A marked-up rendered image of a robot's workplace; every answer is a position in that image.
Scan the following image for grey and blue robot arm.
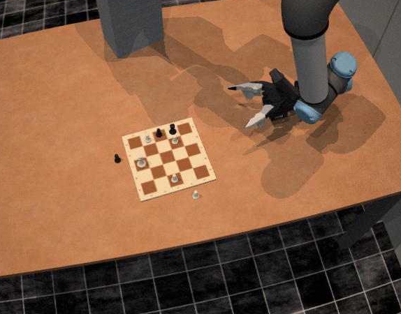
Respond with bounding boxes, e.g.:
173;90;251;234
269;0;358;124

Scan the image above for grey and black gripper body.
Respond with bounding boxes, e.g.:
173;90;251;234
262;81;300;121

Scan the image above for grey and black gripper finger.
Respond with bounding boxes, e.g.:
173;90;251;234
245;100;284;129
228;81;274;100

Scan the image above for chessboard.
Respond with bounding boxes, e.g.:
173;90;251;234
122;118;217;202

